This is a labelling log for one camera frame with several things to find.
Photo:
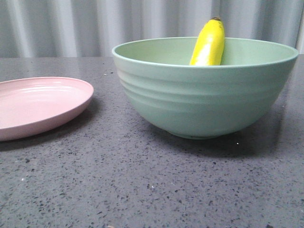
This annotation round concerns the yellow banana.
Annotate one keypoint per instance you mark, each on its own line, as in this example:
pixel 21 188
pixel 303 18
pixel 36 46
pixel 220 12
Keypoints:
pixel 209 46

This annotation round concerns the green bowl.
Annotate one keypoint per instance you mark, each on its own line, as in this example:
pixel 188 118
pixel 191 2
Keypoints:
pixel 198 102

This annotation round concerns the pink plate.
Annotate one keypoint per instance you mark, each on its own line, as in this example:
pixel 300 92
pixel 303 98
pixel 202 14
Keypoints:
pixel 35 105

